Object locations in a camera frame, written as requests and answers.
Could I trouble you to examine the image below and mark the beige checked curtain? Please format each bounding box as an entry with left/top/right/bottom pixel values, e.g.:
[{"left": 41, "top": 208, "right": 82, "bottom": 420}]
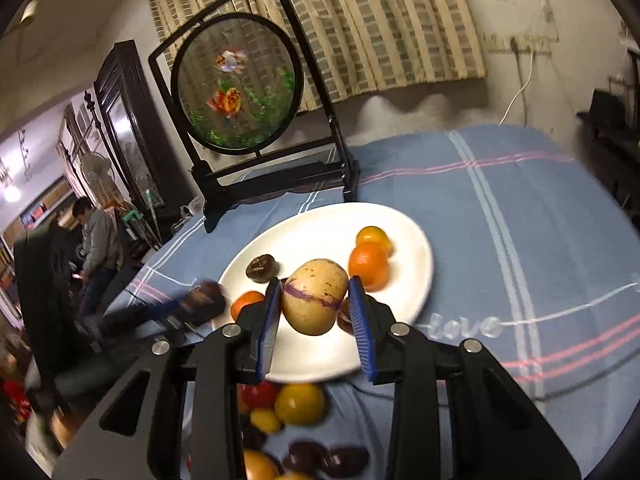
[{"left": 140, "top": 0, "right": 488, "bottom": 113}]

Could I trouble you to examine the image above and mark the wide white wall socket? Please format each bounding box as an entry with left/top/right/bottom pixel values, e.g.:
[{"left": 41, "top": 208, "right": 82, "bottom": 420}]
[{"left": 507, "top": 34, "right": 558, "bottom": 52}]

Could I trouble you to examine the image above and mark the goldfish screen ornament black stand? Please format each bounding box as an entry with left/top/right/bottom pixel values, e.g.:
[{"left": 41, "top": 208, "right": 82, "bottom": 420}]
[{"left": 148, "top": 0, "right": 361, "bottom": 233}]

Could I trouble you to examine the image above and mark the purple striped pepino melon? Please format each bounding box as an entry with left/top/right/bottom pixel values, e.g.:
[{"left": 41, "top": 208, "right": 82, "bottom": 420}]
[{"left": 281, "top": 258, "right": 350, "bottom": 337}]

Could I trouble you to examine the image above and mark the yellow-green round fruit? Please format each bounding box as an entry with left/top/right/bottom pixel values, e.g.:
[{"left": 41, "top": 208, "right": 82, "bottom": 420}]
[{"left": 274, "top": 382, "right": 327, "bottom": 426}]

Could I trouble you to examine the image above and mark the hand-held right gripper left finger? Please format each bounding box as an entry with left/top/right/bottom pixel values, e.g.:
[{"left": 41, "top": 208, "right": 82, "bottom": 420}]
[{"left": 52, "top": 277, "right": 283, "bottom": 480}]

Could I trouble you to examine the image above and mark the dark wood framed painting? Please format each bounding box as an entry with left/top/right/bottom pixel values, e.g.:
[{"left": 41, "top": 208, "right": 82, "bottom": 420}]
[{"left": 93, "top": 40, "right": 196, "bottom": 211}]

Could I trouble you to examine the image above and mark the white round plate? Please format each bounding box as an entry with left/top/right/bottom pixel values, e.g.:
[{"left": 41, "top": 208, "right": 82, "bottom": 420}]
[{"left": 211, "top": 202, "right": 434, "bottom": 385}]

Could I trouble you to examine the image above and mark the black desk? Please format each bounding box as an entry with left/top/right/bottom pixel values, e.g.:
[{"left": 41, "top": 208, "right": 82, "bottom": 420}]
[{"left": 575, "top": 89, "right": 640, "bottom": 201}]

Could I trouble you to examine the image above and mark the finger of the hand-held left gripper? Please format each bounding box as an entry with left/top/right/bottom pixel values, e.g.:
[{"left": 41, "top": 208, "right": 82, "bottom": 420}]
[{"left": 97, "top": 297, "right": 201, "bottom": 341}]

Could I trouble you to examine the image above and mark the blue plaid tablecloth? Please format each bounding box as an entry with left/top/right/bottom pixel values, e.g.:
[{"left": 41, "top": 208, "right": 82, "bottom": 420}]
[{"left": 120, "top": 125, "right": 640, "bottom": 480}]

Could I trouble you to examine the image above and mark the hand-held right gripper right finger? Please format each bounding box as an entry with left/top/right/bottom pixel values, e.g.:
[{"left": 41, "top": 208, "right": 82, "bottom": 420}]
[{"left": 347, "top": 276, "right": 581, "bottom": 480}]

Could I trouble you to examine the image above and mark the white power cable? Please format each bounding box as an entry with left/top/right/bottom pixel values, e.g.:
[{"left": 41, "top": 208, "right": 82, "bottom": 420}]
[{"left": 497, "top": 45, "right": 536, "bottom": 126}]

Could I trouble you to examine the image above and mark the white standing fan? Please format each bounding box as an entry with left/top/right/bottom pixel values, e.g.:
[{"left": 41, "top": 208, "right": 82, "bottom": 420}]
[{"left": 80, "top": 152, "right": 113, "bottom": 196}]

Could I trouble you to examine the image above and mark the orange mandarin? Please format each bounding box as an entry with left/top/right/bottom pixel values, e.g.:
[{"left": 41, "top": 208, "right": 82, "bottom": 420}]
[
  {"left": 230, "top": 291, "right": 266, "bottom": 322},
  {"left": 348, "top": 242, "right": 390, "bottom": 292}
]

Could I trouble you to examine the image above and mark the small yellow fruit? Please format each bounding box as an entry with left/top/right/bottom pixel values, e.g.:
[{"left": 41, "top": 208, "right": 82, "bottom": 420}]
[{"left": 250, "top": 408, "right": 282, "bottom": 435}]

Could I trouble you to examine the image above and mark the large dark water chestnut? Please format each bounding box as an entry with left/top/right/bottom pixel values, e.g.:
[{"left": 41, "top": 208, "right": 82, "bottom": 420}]
[{"left": 336, "top": 305, "right": 357, "bottom": 335}]

